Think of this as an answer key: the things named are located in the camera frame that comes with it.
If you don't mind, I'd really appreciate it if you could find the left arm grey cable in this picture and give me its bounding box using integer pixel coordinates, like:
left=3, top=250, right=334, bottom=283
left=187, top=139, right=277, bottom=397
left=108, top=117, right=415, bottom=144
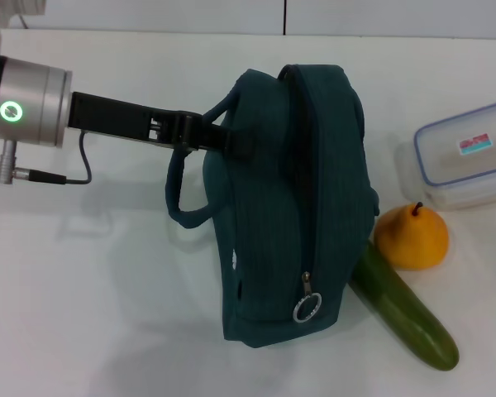
left=0, top=131, right=93, bottom=185

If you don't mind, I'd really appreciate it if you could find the dark teal insulated lunch bag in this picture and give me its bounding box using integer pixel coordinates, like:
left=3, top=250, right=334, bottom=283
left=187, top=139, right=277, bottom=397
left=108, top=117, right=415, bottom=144
left=165, top=63, right=381, bottom=348

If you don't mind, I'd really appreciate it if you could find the green cucumber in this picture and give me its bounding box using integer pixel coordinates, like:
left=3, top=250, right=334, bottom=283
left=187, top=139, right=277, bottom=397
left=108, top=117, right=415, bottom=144
left=349, top=239, right=460, bottom=371

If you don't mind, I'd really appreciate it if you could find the orange yellow pear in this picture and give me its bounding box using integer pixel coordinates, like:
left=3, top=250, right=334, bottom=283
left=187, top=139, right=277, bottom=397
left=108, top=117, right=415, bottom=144
left=374, top=201, right=451, bottom=270

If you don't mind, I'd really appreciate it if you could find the clear blue-rimmed food container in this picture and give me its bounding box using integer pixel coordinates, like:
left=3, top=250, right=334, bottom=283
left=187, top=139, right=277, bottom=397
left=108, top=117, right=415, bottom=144
left=394, top=98, right=496, bottom=212

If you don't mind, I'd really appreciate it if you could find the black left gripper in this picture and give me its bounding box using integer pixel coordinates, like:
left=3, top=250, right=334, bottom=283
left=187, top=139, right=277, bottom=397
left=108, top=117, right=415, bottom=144
left=68, top=90, right=255, bottom=160

